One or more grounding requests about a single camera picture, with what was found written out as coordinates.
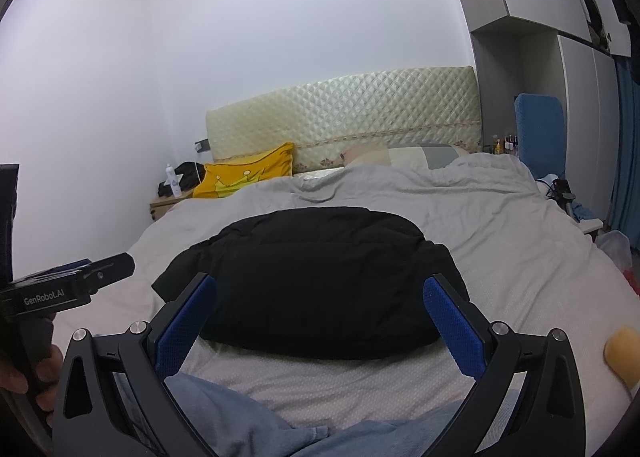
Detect black padded jacket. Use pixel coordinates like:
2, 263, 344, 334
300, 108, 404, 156
151, 207, 471, 362

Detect blue curtain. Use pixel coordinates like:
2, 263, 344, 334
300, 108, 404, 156
607, 57, 640, 253

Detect wooden nightstand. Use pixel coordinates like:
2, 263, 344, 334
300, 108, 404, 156
150, 189, 196, 222

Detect person's legs in blue-grey pants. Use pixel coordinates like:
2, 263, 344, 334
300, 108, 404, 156
164, 371, 467, 457

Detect person's left hand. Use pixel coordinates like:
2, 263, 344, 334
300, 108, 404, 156
0, 344, 64, 413

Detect clear plastic bag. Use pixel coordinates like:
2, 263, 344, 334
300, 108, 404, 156
597, 231, 639, 284

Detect light grey bed blanket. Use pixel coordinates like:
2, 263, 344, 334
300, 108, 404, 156
115, 153, 640, 457

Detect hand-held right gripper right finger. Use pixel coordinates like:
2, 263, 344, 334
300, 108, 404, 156
422, 273, 586, 457

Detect grey white wardrobe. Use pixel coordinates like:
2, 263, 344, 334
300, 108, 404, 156
470, 0, 640, 233

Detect yellow crown print pillow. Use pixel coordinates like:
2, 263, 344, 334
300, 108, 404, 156
193, 142, 296, 198

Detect grey patchwork pillow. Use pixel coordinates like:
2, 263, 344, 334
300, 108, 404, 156
340, 143, 471, 172

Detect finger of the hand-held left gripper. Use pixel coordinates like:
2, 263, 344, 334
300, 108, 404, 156
81, 252, 136, 296

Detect white plastic bottle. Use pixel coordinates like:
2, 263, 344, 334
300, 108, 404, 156
165, 164, 184, 199

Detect cream quilted headboard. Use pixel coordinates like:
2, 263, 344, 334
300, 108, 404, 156
205, 66, 483, 174

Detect black bag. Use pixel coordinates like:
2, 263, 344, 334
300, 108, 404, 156
159, 162, 207, 198

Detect row of small bottles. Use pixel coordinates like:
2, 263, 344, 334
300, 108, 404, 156
492, 134, 520, 156

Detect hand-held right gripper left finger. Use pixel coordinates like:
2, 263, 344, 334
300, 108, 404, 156
52, 273, 219, 457

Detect yellow rounded object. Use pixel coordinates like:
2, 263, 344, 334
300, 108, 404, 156
604, 327, 640, 389

